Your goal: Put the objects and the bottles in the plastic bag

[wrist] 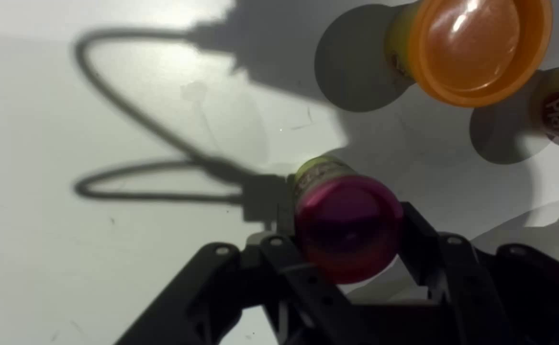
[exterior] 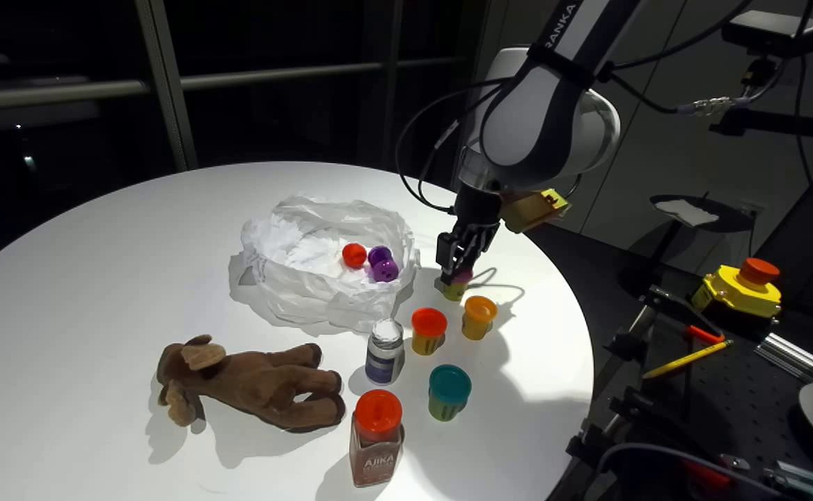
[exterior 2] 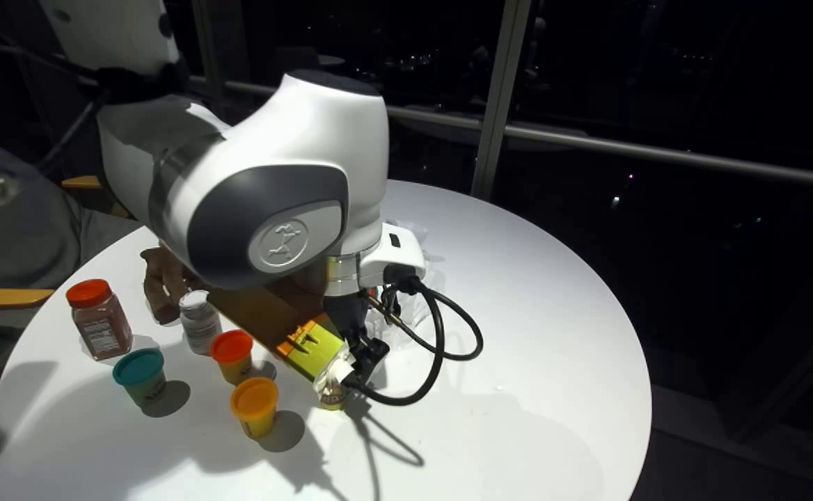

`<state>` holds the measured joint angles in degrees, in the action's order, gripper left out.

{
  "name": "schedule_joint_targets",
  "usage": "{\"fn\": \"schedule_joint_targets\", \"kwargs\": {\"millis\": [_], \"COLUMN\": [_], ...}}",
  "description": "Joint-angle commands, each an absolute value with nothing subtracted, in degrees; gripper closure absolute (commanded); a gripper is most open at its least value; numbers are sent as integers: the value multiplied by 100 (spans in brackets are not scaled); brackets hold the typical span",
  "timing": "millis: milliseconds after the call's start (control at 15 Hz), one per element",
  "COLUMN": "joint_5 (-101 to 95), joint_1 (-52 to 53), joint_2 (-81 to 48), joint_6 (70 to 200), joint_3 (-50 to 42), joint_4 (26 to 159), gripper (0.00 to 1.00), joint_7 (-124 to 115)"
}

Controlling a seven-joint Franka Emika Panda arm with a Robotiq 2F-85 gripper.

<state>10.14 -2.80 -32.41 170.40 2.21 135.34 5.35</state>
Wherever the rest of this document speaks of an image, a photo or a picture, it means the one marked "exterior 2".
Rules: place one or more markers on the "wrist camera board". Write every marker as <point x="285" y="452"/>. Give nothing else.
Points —
<point x="294" y="325"/>

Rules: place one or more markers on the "red-lid spice jar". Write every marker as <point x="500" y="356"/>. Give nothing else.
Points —
<point x="99" y="317"/>

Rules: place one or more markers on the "brown plush dog toy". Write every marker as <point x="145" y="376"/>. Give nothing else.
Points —
<point x="162" y="284"/>

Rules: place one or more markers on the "metal window railing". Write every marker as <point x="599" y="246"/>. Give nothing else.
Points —
<point x="525" y="133"/>

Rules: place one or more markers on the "wooden chair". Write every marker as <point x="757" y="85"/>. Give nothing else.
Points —
<point x="43" y="228"/>

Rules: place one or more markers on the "white-lid small bottle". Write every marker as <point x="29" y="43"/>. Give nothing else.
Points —
<point x="198" y="321"/>

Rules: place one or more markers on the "yellow-lid dough tub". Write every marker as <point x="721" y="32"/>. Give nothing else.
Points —
<point x="255" y="403"/>

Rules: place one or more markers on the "teal-lid dough tub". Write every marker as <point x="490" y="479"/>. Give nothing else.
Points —
<point x="139" y="374"/>

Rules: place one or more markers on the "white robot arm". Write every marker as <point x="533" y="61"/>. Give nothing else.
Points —
<point x="295" y="185"/>

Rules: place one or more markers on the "orange-lid dough tub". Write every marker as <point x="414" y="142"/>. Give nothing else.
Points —
<point x="231" y="353"/>

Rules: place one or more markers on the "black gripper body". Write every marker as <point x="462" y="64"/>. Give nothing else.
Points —
<point x="348" y="317"/>

